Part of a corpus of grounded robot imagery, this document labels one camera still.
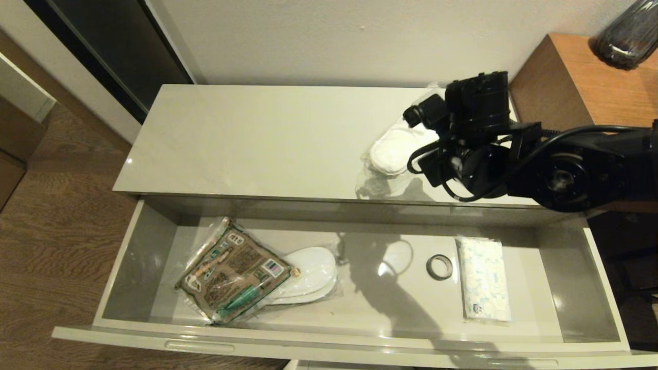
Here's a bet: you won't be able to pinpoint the white slippers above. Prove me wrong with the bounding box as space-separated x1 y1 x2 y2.
355 82 445 201
257 247 341 307

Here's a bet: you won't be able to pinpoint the black tape roll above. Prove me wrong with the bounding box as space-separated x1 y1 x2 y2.
426 254 454 281

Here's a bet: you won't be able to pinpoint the brown grain package green print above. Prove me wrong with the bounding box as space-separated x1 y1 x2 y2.
176 218 301 325

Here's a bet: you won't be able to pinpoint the silver and black robot base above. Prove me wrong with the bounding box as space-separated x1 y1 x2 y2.
284 360 412 370

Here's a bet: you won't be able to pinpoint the glossy white drawer cabinet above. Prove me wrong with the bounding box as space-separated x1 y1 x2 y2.
113 85 592 229

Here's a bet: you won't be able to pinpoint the brown wooden side cabinet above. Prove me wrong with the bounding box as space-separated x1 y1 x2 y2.
508 33 658 214

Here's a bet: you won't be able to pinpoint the dark glass vase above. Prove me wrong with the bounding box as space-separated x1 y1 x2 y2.
590 0 658 70

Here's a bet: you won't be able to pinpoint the white patterned tissue pack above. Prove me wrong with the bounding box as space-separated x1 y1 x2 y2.
455 236 512 324

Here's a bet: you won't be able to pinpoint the dark door panel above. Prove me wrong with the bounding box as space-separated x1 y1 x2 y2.
23 0 196 126

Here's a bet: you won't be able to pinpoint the brown and white furniture piece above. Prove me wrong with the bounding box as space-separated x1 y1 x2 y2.
0 51 57 211

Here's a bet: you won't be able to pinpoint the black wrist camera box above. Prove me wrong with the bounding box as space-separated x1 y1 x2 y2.
403 94 449 129

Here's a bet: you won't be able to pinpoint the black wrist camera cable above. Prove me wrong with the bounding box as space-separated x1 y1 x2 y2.
407 125 641 202

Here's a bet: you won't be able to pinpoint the white door frame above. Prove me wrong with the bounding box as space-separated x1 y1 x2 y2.
0 0 144 147

